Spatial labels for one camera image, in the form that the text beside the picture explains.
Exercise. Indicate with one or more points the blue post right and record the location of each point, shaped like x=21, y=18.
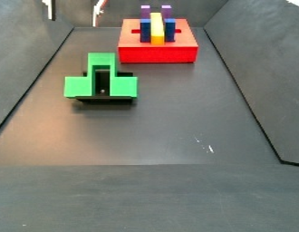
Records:
x=170, y=29

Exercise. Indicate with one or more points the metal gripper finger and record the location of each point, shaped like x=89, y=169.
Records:
x=51, y=9
x=98, y=10

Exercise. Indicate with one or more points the purple post left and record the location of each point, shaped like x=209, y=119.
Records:
x=145, y=11

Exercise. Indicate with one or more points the green stepped block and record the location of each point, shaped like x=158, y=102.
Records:
x=82, y=85

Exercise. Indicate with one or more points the purple post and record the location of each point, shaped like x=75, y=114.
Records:
x=145, y=11
x=167, y=11

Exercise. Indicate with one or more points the purple post right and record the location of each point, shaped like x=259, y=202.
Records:
x=167, y=11

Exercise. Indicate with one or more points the yellow long bar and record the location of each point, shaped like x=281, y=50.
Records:
x=157, y=29

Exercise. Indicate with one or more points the black angle fixture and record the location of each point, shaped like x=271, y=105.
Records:
x=103, y=90

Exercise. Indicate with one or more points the blue post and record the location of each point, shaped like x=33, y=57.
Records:
x=170, y=29
x=145, y=30

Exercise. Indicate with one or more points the blue post left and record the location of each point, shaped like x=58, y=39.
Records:
x=145, y=30

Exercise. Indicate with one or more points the red board base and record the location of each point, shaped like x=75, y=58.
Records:
x=181, y=51

